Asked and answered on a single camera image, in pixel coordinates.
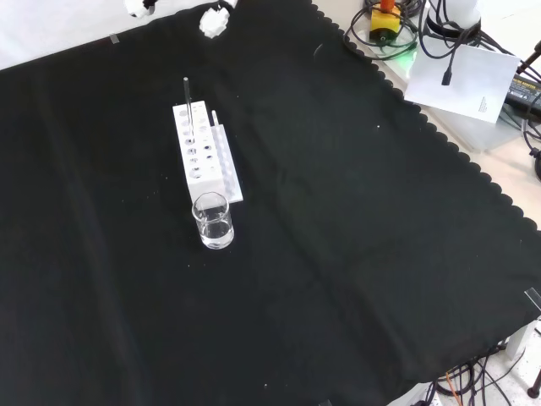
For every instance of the black power adapter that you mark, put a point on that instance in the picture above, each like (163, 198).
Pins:
(524, 91)

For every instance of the black tripod pole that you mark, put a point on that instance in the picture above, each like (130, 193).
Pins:
(531, 54)

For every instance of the black bench cloth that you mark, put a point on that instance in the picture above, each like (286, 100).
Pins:
(338, 211)

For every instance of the white paper sheet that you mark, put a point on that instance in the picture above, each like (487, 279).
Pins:
(477, 80)

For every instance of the white test tube rack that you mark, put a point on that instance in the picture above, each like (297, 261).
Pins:
(203, 182)

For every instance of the translucent plastic board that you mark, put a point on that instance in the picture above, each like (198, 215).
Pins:
(477, 133)

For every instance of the clear tape piece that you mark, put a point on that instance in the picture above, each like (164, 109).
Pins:
(325, 402)
(533, 297)
(114, 39)

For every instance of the black round stand foot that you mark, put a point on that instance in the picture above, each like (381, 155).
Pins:
(537, 167)

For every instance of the white bench leg bracket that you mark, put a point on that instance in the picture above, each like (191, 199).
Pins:
(517, 342)

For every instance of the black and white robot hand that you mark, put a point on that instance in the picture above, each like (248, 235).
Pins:
(211, 25)

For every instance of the yellow stop button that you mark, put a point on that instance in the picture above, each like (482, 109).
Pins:
(384, 21)

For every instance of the glass beaker with water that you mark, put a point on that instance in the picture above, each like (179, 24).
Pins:
(217, 237)

